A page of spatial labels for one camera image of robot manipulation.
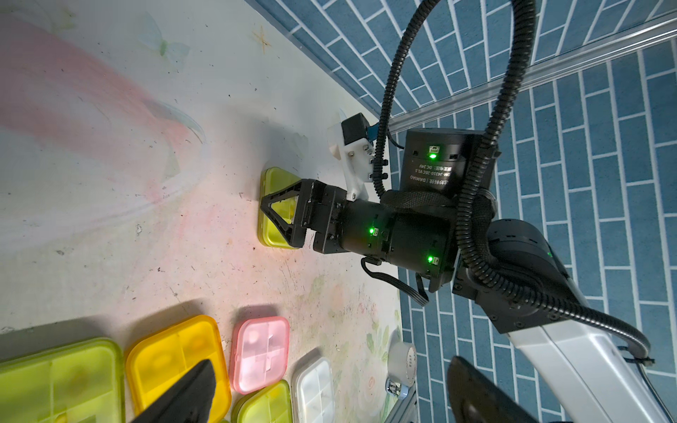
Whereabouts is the pink pillbox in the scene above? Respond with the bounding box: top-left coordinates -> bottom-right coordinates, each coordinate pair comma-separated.
229,317 -> 290,395

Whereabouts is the orange pillbox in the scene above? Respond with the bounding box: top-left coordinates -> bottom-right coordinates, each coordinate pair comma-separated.
125,315 -> 232,422

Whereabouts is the blue tape dispenser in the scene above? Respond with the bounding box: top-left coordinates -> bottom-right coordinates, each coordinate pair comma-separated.
385,377 -> 409,400

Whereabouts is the clear pillbox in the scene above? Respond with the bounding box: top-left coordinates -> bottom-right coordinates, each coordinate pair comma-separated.
292,356 -> 336,423

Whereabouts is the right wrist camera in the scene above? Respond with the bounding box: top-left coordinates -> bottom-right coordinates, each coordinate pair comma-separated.
327,110 -> 377,201

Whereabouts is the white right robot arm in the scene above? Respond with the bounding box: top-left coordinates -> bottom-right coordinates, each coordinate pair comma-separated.
260,129 -> 672,422

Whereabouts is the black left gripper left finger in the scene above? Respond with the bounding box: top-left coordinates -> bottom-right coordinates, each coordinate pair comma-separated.
133,360 -> 217,423

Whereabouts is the tape roll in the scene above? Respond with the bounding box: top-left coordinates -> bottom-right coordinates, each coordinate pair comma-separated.
387,341 -> 418,387

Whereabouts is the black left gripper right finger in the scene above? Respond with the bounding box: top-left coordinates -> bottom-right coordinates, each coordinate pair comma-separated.
447,356 -> 537,423

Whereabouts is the green pillbox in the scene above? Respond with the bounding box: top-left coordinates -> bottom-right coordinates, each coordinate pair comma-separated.
1,338 -> 125,422
232,380 -> 293,423
257,167 -> 300,250

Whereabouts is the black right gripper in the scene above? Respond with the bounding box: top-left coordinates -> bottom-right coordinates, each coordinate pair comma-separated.
258,179 -> 347,254

